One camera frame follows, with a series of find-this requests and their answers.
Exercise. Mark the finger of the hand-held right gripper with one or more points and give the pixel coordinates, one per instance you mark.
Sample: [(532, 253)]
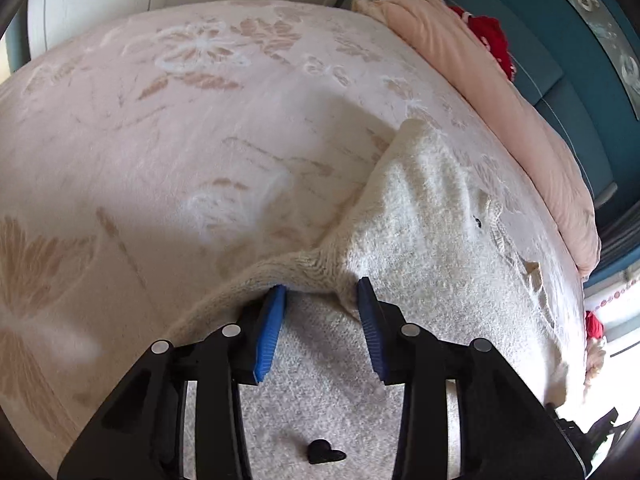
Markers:
[(602, 427)]

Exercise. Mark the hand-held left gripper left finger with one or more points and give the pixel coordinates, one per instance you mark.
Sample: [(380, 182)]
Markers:
[(270, 330)]

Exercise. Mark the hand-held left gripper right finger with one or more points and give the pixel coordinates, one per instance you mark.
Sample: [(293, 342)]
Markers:
[(371, 325)]

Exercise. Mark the cream knit sweater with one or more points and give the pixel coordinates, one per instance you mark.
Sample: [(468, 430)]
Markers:
[(425, 240)]

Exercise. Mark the pale pink cloth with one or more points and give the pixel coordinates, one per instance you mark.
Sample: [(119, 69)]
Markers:
[(595, 365)]

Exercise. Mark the small red cloth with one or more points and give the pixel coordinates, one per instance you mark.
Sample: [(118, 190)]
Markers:
[(595, 325)]

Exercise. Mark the grey curtain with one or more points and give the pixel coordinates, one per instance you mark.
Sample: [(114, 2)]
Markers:
[(620, 245)]

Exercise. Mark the pink butterfly print blanket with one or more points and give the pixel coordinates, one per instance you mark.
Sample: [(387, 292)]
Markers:
[(150, 160)]

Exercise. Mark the pink duvet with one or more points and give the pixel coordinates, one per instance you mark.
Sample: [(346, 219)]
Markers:
[(500, 110)]

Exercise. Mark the red garment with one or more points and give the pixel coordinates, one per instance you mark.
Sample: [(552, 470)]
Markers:
[(492, 35)]

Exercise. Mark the blue upholstered headboard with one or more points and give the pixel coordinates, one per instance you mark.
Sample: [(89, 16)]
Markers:
[(550, 35)]

